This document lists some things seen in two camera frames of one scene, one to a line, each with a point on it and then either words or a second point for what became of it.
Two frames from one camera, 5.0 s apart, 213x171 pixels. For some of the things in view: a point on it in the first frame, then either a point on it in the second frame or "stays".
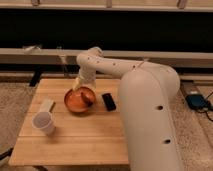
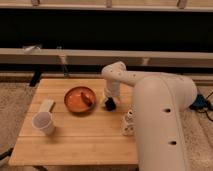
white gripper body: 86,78 to 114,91
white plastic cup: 43,120 stays
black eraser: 109,102 stays
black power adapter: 197,101 stays
